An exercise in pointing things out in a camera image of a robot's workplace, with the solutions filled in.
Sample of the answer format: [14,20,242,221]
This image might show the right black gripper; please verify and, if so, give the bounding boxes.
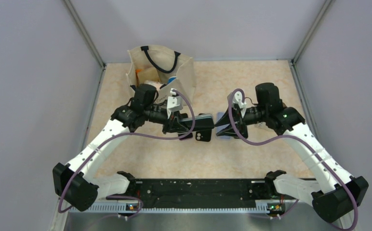
[215,105,268,137]

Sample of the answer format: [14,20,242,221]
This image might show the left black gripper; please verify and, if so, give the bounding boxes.
[144,104,190,134]

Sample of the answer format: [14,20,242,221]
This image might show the black phone from lilac case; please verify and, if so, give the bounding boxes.
[238,125,248,139]

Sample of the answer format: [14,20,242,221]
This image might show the black smartphone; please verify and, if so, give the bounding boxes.
[177,132,194,141]

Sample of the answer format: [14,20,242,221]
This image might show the black phone case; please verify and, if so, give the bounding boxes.
[195,129,212,142]

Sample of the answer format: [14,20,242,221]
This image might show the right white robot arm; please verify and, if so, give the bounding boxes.
[216,82,369,223]

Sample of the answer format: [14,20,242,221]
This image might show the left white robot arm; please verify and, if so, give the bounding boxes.
[53,84,192,213]

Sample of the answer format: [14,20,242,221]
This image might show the beige canvas tote bag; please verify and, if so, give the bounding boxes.
[126,45,197,103]

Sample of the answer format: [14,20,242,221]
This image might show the snack packets in bag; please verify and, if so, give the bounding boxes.
[135,67,177,90]

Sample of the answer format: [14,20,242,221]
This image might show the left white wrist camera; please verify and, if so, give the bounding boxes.
[166,88,183,118]

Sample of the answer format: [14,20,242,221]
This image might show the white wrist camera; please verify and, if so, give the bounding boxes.
[166,88,183,118]
[231,91,247,109]

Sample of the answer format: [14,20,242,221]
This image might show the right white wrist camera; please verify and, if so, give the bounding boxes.
[231,91,247,109]

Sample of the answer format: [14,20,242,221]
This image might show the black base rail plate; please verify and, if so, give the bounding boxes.
[106,178,297,211]

